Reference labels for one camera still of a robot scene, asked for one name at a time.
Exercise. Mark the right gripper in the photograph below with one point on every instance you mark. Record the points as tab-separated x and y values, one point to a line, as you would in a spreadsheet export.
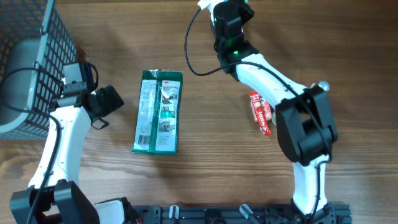
245	15

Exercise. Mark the green 3M gloves package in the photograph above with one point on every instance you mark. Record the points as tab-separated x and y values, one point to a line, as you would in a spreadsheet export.
158	111

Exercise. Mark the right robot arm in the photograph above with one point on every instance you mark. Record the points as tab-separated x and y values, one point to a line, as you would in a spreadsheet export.
306	129

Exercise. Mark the red Nescafe coffee stick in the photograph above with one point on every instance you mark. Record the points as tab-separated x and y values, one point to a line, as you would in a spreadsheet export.
263	124

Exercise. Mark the grey plastic mesh basket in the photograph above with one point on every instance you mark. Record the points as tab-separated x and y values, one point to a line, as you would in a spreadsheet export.
35	45

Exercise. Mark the yellow liquid bottle silver cap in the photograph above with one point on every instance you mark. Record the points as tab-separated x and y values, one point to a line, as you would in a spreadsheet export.
322	84

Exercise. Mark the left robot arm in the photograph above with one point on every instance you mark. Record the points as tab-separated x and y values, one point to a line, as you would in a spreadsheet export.
53	194

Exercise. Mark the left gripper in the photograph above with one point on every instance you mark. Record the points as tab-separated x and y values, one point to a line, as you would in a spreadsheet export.
112	100

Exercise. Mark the red Kleenex tissue pack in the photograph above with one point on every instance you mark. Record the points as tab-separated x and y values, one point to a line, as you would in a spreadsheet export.
264	106

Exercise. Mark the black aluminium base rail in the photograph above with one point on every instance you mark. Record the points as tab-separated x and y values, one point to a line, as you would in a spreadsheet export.
217	214

